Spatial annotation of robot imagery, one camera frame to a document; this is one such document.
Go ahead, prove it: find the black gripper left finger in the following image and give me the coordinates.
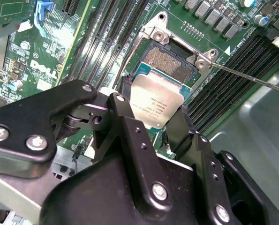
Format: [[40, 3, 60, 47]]
[[0, 77, 176, 213]]

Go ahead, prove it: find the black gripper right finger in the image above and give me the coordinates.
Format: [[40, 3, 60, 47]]
[[164, 104, 275, 225]]

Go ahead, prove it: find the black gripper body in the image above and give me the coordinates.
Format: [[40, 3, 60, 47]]
[[39, 156, 210, 225]]

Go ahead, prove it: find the silver CPU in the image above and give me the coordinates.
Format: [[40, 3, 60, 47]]
[[129, 62, 193, 130]]

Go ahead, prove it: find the metal locking lever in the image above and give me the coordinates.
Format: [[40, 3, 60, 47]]
[[209, 61, 279, 94], [115, 29, 146, 93]]

